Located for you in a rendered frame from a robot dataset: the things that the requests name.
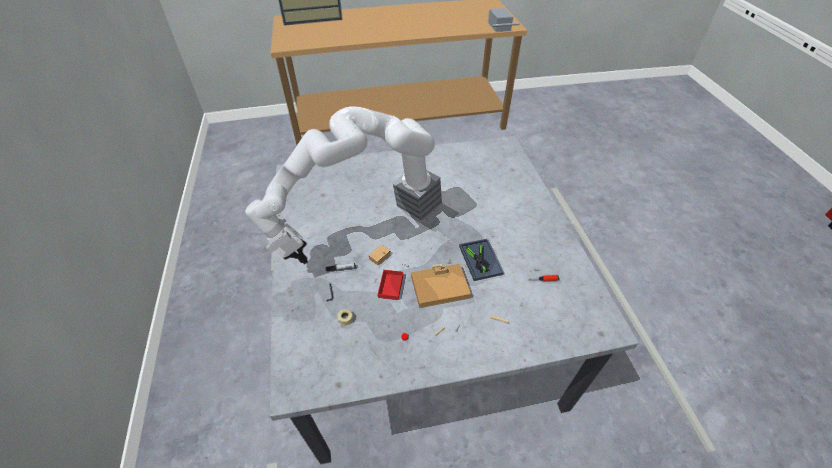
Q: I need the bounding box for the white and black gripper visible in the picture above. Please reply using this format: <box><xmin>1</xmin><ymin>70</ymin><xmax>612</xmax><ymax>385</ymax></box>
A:
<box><xmin>276</xmin><ymin>223</ymin><xmax>308</xmax><ymax>265</ymax></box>

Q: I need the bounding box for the red rectangular tray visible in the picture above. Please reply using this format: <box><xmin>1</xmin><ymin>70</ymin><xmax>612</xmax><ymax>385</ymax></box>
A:
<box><xmin>378</xmin><ymin>269</ymin><xmax>403</xmax><ymax>300</ymax></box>

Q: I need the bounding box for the white marker pen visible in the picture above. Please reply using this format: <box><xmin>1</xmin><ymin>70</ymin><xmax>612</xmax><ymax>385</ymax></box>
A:
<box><xmin>326</xmin><ymin>263</ymin><xmax>356</xmax><ymax>271</ymax></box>

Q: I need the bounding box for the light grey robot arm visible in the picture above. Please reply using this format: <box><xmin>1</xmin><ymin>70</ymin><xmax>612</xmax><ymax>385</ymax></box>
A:
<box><xmin>245</xmin><ymin>106</ymin><xmax>435</xmax><ymax>253</ymax></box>

